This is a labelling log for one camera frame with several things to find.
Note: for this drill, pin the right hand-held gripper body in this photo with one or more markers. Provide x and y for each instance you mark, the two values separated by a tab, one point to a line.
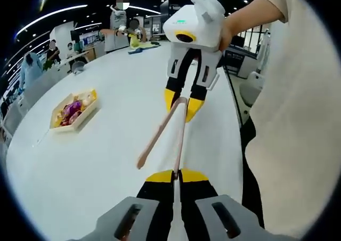
194	25

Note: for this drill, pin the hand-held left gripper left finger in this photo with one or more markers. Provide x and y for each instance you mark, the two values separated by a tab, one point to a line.
154	193

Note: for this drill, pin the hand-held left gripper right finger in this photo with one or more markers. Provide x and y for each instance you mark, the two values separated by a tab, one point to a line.
197	193

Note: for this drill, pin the beige hexagonal food container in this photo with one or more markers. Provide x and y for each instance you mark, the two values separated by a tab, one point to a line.
88	114

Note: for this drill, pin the person's right hand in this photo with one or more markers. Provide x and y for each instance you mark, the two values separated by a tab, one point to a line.
226	34

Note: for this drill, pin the black cabinet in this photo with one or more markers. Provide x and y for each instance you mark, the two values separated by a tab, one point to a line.
237	62

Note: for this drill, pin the blue flat object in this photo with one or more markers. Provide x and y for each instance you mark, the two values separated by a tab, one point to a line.
134	51

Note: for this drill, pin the white rounded object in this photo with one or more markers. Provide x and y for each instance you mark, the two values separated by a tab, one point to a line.
253	86

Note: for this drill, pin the yellow green cloth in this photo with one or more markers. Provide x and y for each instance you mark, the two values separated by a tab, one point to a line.
134	41

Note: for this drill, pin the person's black trousers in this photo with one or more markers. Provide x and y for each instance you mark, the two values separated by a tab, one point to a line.
250	166

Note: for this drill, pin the grey tabletop object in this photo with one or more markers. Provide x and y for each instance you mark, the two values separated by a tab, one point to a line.
77	67

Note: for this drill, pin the person in cream shirt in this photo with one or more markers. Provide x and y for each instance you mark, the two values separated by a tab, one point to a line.
298	118

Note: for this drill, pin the green potted plant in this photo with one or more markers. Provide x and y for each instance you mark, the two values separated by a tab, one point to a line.
48	65

